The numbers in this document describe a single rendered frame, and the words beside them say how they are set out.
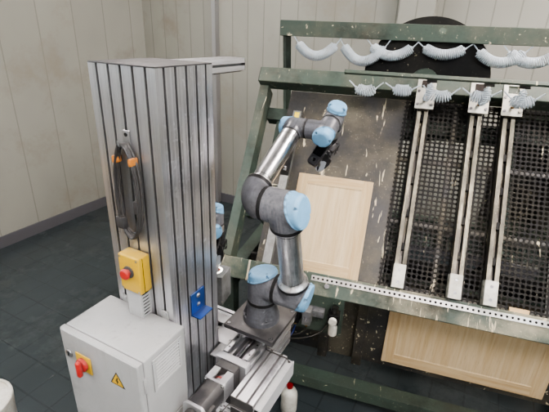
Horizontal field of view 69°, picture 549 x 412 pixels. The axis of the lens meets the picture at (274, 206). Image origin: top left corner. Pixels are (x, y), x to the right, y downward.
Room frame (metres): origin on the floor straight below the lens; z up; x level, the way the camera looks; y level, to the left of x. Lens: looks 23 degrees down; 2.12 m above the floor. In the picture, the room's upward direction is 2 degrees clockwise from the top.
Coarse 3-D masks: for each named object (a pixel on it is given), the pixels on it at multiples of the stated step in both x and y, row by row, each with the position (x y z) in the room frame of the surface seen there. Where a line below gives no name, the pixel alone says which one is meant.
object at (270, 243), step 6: (300, 114) 2.50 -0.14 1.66; (294, 150) 2.39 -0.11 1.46; (288, 174) 2.29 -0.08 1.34; (282, 180) 2.27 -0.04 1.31; (288, 180) 2.30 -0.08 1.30; (282, 186) 2.24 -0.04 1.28; (270, 234) 2.09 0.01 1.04; (270, 240) 2.06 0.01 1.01; (270, 246) 2.04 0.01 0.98; (264, 252) 2.03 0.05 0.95; (270, 252) 2.02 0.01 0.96; (264, 258) 2.01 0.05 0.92; (270, 258) 2.00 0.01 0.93
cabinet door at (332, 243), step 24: (312, 192) 2.21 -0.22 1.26; (336, 192) 2.18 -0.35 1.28; (360, 192) 2.16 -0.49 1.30; (312, 216) 2.13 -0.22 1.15; (336, 216) 2.10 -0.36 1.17; (360, 216) 2.07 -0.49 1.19; (312, 240) 2.04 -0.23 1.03; (336, 240) 2.02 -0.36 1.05; (360, 240) 1.99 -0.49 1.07; (312, 264) 1.96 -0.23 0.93; (336, 264) 1.94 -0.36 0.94
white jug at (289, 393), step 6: (288, 384) 1.78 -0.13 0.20; (288, 390) 1.76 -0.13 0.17; (294, 390) 1.77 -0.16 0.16; (282, 396) 1.75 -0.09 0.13; (288, 396) 1.74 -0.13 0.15; (294, 396) 1.74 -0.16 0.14; (282, 402) 1.75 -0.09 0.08; (288, 402) 1.73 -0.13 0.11; (294, 402) 1.74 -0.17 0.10; (282, 408) 1.75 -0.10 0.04; (288, 408) 1.73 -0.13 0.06; (294, 408) 1.74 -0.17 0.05
